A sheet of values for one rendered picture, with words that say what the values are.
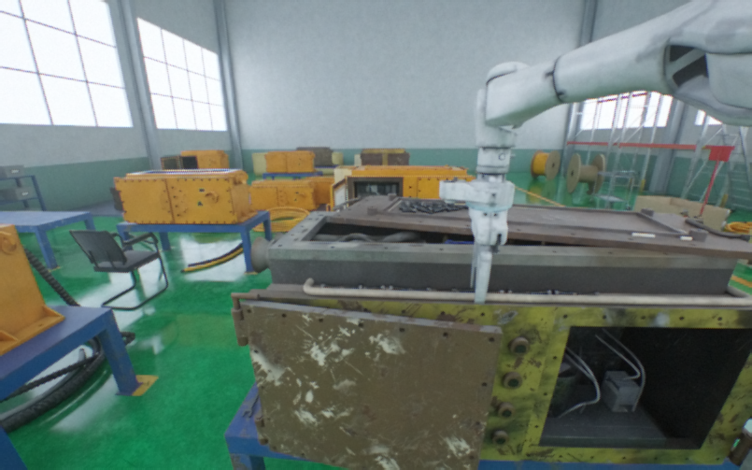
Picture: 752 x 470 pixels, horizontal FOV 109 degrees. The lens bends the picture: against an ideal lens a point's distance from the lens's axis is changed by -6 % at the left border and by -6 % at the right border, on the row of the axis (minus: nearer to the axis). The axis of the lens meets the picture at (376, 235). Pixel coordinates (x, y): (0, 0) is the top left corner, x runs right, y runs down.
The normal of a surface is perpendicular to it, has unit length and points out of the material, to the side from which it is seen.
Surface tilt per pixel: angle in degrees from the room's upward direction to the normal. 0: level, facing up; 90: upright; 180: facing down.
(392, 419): 90
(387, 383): 90
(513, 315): 90
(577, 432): 0
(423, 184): 90
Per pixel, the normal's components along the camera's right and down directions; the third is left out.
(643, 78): -0.58, 0.81
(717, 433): -0.07, 0.31
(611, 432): 0.00, -0.95
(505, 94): -0.84, 0.07
